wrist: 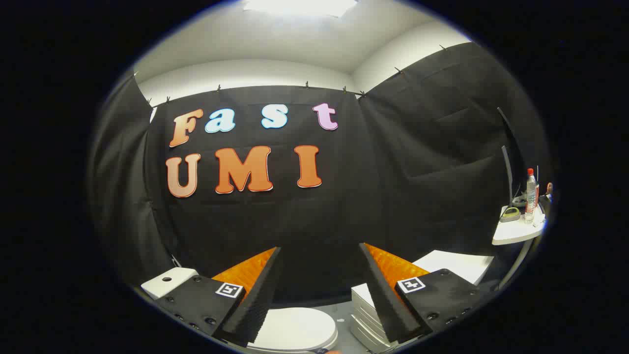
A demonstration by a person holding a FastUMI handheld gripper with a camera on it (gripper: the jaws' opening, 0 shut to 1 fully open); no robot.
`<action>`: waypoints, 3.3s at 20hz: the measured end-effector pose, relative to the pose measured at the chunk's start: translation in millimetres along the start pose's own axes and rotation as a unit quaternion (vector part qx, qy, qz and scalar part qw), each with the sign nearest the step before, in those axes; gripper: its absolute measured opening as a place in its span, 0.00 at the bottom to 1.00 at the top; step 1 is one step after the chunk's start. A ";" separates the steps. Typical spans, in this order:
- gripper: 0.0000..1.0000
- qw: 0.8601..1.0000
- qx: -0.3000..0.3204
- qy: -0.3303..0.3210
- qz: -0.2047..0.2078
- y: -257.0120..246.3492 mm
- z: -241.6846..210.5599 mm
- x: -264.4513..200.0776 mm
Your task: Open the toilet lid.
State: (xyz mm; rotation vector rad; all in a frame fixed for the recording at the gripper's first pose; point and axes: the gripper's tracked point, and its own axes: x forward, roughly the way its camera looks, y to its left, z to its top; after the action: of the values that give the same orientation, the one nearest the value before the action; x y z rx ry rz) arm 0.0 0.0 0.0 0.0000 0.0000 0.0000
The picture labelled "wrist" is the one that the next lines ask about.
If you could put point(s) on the ceiling light panel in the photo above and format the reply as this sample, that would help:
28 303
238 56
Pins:
300 6

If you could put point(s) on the black backdrop cloth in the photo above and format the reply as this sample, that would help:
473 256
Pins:
344 206

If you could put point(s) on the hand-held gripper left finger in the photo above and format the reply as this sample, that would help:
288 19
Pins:
260 300

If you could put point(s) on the row of small cloth clips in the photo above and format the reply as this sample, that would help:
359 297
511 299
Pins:
306 84

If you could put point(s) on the white drawer cabinet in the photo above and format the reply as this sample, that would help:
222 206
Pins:
462 265

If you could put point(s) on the clear water bottle red cap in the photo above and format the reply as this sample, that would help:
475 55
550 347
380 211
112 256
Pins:
531 196

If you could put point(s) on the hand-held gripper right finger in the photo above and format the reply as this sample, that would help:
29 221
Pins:
385 300

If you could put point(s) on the white side table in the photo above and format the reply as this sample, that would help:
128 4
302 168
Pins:
516 232

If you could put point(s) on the small grey rounded object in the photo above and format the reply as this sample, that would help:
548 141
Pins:
510 215

